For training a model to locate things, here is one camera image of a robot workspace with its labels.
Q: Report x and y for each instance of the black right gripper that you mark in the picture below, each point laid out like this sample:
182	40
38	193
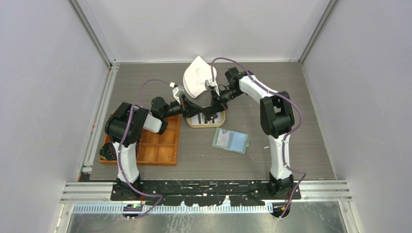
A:
217	103

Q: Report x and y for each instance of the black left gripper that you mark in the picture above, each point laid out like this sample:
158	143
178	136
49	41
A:
191	109

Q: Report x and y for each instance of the beige oval card tray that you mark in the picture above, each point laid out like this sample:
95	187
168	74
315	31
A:
200	121

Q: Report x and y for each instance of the white patterned credit card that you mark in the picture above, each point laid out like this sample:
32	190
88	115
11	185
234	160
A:
223	138

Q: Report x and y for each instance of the green card holder wallet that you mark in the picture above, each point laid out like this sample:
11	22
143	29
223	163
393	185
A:
238	141

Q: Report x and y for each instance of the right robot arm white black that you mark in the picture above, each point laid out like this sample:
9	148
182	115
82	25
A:
276	121

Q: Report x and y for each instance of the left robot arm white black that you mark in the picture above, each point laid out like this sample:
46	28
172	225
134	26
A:
125	126

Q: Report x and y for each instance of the white folded cloth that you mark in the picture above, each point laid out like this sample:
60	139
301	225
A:
195	75

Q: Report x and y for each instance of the orange compartment organizer tray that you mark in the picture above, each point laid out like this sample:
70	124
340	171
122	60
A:
152	149

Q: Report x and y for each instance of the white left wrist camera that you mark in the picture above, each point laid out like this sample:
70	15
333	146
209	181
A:
177	91

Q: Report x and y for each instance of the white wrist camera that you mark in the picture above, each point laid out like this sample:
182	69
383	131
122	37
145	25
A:
212	85
177	91

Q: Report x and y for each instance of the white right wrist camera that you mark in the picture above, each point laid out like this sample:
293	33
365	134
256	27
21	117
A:
212	85

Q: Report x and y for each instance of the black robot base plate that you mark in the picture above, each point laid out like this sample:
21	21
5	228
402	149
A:
205	193

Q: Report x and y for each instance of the aluminium frame rail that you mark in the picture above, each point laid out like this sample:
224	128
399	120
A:
311	190

